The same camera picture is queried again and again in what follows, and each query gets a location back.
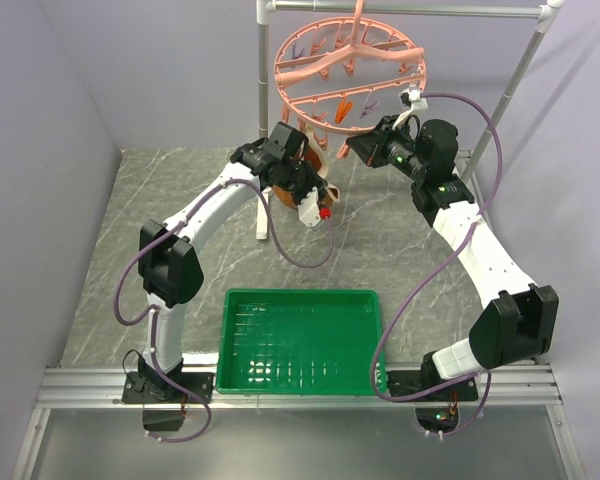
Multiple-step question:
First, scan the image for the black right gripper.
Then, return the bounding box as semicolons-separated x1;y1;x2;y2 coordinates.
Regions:
347;115;428;182

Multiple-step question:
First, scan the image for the orange underwear with cream waistband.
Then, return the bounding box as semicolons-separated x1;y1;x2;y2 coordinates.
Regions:
271;124;341;210

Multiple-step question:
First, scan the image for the pink round clip hanger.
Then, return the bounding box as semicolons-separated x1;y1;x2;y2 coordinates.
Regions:
272;1;427;150

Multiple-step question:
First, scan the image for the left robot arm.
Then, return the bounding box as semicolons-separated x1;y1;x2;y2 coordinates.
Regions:
138;122;329;402

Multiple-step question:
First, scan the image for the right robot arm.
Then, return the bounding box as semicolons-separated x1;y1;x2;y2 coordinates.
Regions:
346;116;559;400

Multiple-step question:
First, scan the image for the purple clothes peg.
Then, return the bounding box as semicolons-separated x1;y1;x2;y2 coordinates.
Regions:
359;100;380;119

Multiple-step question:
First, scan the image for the orange clothes peg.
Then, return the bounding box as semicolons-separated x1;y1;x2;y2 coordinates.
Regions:
334;96;353;125

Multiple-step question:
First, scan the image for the green plastic tray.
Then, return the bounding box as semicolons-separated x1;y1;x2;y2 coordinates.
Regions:
215;289;387;396

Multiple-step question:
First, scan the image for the metal clothes rack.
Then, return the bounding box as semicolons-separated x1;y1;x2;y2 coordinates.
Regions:
253;0;570;242

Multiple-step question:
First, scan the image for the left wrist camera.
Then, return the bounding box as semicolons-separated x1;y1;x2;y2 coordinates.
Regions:
297;189;331;228

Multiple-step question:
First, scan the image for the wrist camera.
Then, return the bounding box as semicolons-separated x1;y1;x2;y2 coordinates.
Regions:
297;189;331;228
392;87;428;130

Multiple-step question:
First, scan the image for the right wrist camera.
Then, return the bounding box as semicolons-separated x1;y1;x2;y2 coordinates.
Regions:
392;87;428;130

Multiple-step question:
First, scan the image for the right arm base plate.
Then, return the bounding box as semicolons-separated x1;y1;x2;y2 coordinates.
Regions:
387;367;480;431

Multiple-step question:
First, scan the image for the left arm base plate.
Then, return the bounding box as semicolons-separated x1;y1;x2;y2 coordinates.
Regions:
121;371;214;433

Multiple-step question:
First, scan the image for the aluminium frame rail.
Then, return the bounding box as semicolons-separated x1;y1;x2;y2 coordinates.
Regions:
9;364;591;480

